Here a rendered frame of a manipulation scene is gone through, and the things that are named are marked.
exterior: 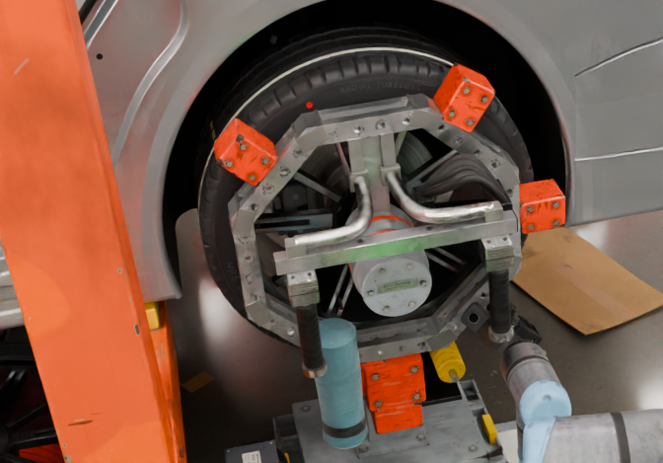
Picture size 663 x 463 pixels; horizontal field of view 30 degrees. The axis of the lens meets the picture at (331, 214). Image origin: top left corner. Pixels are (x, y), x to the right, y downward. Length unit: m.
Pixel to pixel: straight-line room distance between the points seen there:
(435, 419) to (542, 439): 1.12
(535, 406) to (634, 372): 1.13
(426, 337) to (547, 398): 0.33
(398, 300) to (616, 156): 0.55
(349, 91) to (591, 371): 1.36
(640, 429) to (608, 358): 1.62
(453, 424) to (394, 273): 0.74
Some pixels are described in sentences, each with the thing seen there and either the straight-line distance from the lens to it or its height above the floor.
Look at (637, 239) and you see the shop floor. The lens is 3.87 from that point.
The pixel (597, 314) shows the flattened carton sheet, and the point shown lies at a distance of 3.54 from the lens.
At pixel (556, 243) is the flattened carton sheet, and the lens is 3.84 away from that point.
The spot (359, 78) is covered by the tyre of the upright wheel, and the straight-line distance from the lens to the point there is 2.25.
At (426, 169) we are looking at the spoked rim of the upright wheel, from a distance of 2.39.
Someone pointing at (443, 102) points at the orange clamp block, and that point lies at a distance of 2.24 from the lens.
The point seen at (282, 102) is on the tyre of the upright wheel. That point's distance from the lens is 2.25.
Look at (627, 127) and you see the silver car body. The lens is 2.47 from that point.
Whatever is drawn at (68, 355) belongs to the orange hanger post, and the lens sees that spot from 1.87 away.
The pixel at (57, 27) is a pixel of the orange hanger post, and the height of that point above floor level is 1.54.
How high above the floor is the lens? 2.12
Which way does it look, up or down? 31 degrees down
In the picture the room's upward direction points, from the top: 7 degrees counter-clockwise
